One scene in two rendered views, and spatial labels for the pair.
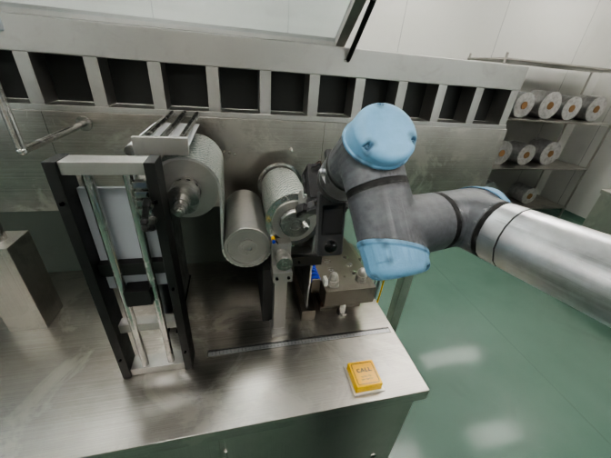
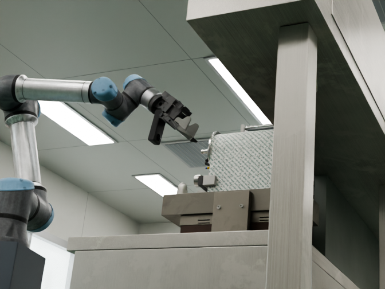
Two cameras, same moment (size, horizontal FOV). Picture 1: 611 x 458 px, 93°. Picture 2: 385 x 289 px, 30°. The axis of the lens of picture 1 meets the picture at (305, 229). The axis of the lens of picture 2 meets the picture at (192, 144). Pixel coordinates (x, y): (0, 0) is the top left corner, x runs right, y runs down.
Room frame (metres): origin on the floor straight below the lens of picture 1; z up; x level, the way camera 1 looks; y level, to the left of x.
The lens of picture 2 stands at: (2.02, -1.60, 0.41)
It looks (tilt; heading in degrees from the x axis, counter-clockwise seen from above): 22 degrees up; 132
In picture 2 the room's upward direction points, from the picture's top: 6 degrees clockwise
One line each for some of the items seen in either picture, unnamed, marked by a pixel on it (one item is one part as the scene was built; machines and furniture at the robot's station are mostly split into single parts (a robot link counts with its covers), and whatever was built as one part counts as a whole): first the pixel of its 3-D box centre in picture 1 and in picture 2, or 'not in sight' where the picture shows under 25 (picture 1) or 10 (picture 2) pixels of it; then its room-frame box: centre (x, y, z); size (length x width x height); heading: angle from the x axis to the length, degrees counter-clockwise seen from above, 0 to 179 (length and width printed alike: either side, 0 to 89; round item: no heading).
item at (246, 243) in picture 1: (245, 224); not in sight; (0.75, 0.18, 1.17); 0.26 x 0.12 x 0.12; 15
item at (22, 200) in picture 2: not in sight; (14, 199); (0.12, -0.33, 1.07); 0.13 x 0.12 x 0.14; 116
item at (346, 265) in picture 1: (331, 258); (239, 210); (0.86, -0.10, 1.00); 0.40 x 0.16 x 0.06; 15
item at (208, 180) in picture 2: not in sight; (209, 180); (0.69, -0.03, 1.13); 0.04 x 0.02 x 0.03; 15
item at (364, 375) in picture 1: (364, 375); not in sight; (0.47, -0.18, 0.91); 0.07 x 0.07 x 0.02; 15
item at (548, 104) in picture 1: (519, 146); not in sight; (3.74, -2.56, 0.92); 1.83 x 0.53 x 1.85; 105
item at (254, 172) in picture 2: (303, 240); (244, 186); (0.79, 0.00, 1.11); 0.23 x 0.01 x 0.18; 15
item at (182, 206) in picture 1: (180, 206); not in sight; (0.51, 0.25, 1.33); 0.06 x 0.03 x 0.03; 15
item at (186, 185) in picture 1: (185, 194); not in sight; (0.57, 0.27, 1.33); 0.06 x 0.06 x 0.06; 15
